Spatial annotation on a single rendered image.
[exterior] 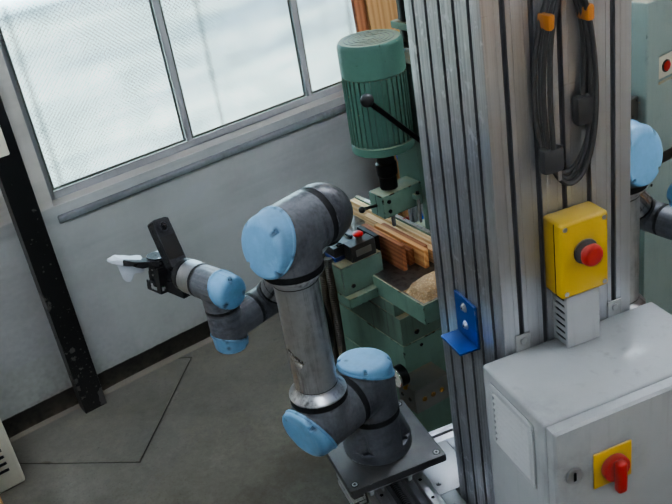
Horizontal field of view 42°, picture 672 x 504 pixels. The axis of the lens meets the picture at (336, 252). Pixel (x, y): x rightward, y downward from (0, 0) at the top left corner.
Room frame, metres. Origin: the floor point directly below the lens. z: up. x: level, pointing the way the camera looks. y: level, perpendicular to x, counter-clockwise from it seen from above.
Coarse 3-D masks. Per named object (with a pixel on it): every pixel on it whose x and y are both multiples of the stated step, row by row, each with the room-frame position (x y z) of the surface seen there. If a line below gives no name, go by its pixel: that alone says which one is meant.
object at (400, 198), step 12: (408, 180) 2.30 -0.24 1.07; (372, 192) 2.26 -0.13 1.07; (384, 192) 2.25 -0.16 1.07; (396, 192) 2.24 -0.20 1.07; (408, 192) 2.26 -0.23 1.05; (420, 192) 2.28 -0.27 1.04; (372, 204) 2.27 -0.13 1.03; (384, 204) 2.22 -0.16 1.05; (396, 204) 2.24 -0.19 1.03; (408, 204) 2.26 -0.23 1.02; (384, 216) 2.22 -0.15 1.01
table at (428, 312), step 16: (352, 224) 2.43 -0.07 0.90; (384, 272) 2.10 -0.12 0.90; (400, 272) 2.08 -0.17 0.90; (416, 272) 2.07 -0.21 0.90; (368, 288) 2.08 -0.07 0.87; (384, 288) 2.05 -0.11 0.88; (400, 288) 2.00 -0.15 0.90; (352, 304) 2.03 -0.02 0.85; (400, 304) 1.98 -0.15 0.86; (416, 304) 1.92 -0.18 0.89; (432, 304) 1.90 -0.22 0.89; (432, 320) 1.90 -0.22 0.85
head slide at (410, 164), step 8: (408, 56) 2.33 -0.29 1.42; (408, 64) 2.27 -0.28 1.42; (408, 72) 2.28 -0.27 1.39; (408, 80) 2.28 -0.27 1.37; (416, 112) 2.26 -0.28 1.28; (416, 120) 2.27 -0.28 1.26; (416, 128) 2.27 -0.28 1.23; (416, 144) 2.28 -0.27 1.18; (408, 152) 2.32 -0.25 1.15; (416, 152) 2.28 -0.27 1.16; (400, 160) 2.36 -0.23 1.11; (408, 160) 2.32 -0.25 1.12; (416, 160) 2.29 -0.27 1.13; (400, 168) 2.36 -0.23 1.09; (408, 168) 2.33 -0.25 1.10; (416, 168) 2.29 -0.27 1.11; (400, 176) 2.37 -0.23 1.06; (408, 176) 2.33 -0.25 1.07; (416, 176) 2.29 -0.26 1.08; (424, 184) 2.26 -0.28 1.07; (424, 192) 2.27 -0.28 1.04; (424, 200) 2.27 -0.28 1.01
